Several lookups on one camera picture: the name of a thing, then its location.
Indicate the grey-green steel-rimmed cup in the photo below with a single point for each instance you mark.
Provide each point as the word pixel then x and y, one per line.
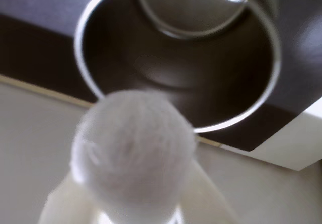
pixel 181 65

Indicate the white gauze roll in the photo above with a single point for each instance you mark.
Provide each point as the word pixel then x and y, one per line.
pixel 133 153

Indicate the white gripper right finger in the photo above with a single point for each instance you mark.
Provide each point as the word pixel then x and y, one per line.
pixel 208 198

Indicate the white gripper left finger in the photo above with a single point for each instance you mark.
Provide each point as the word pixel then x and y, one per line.
pixel 68 204

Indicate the black table mat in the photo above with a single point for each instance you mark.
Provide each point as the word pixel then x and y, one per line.
pixel 37 47

